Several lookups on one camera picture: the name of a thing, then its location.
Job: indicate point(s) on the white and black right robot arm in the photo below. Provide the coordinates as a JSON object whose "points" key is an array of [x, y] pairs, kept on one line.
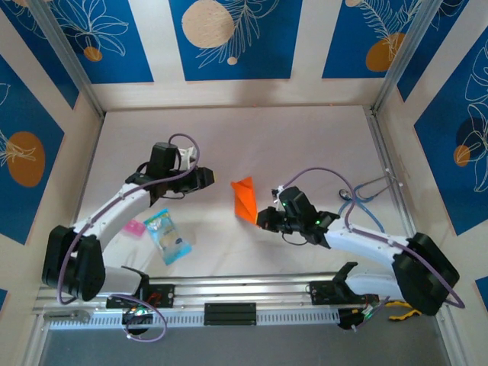
{"points": [[362, 240]]}

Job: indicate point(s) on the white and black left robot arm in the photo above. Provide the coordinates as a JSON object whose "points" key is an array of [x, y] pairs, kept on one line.
{"points": [[114, 209]]}

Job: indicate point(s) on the small pink packet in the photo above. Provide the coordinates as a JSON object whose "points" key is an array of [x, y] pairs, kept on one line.
{"points": [[134, 228]]}

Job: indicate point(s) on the aluminium frame beam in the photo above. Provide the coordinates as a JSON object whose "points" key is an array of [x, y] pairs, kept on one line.
{"points": [[244, 290]]}

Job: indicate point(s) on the aluminium side rail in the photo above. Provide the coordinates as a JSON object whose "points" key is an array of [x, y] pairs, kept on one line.
{"points": [[383, 152], [90, 164]]}

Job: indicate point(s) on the aluminium corner post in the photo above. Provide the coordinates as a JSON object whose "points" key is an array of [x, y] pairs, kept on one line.
{"points": [[406, 53], [68, 57]]}

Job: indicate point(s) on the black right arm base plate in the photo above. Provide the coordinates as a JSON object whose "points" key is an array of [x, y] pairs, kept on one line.
{"points": [[320, 293]]}

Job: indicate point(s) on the orange paper sheet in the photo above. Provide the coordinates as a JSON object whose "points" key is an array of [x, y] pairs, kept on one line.
{"points": [[246, 202]]}

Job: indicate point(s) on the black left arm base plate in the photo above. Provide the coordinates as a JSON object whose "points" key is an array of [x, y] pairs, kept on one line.
{"points": [[164, 295]]}

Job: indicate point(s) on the black bracket block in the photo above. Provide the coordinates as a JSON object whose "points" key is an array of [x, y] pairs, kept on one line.
{"points": [[230, 313]]}

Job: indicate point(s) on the small LED controller board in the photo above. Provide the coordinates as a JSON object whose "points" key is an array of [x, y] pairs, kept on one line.
{"points": [[348, 322], [135, 313]]}

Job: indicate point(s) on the blue snack packet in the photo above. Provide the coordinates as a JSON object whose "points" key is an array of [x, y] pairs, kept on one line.
{"points": [[169, 238]]}

